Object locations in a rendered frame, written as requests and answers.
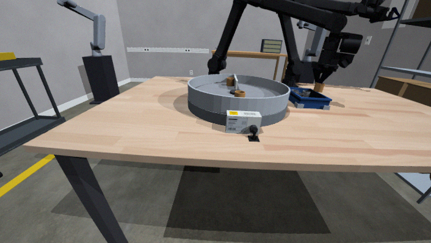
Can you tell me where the bronze bushing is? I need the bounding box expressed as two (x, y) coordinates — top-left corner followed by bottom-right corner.
(226, 78), (234, 87)
(234, 90), (245, 98)
(314, 83), (325, 92)

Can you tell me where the blue crate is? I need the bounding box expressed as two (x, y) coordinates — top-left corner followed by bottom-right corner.
(289, 87), (332, 109)

